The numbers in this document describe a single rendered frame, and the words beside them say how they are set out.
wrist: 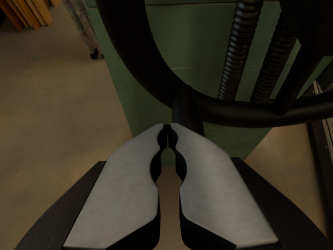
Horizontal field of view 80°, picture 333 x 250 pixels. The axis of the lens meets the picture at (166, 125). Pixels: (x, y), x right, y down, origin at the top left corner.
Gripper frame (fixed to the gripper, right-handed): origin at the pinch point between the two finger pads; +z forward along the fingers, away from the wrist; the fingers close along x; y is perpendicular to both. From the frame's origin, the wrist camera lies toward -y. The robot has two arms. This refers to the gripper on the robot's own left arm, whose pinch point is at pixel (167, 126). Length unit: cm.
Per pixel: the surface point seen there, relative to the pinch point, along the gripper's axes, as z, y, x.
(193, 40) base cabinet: 25.9, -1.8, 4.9
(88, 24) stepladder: 110, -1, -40
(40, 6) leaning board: 148, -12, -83
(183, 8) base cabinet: 23.2, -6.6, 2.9
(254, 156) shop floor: 61, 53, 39
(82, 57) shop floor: 123, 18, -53
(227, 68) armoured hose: 13.0, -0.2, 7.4
